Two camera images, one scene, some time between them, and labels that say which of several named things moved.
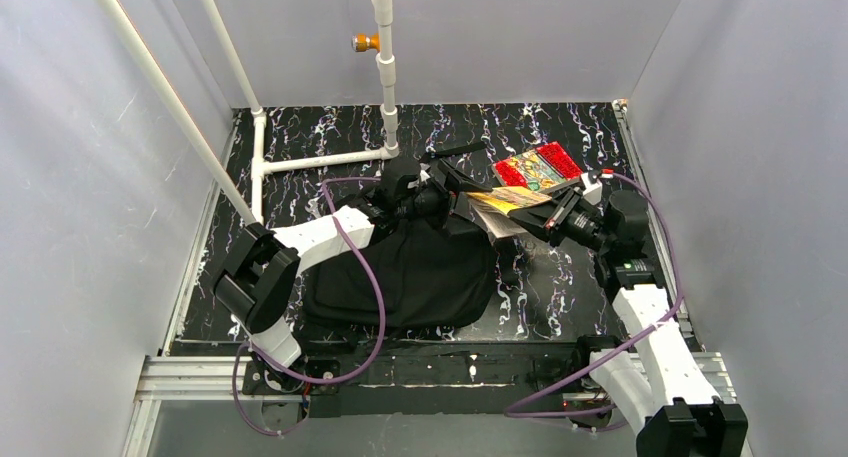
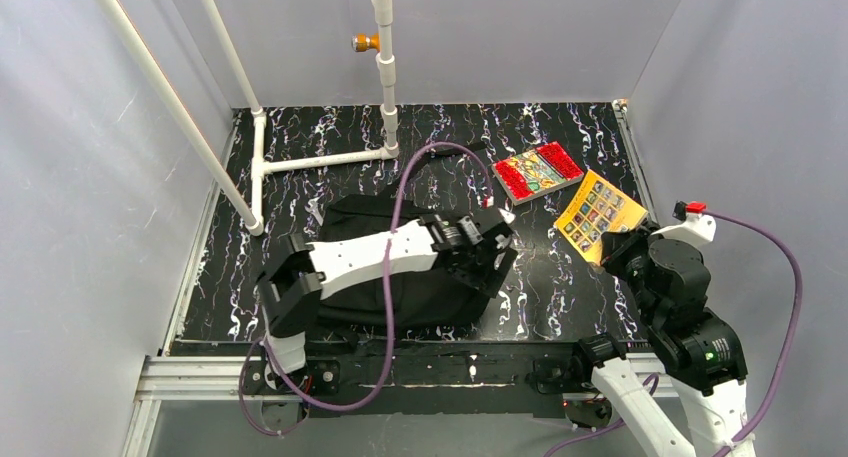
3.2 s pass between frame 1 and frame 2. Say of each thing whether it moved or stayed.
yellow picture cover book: moved
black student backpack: stayed
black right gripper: moved
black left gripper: moved
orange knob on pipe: stayed
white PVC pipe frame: stayed
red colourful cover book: stayed
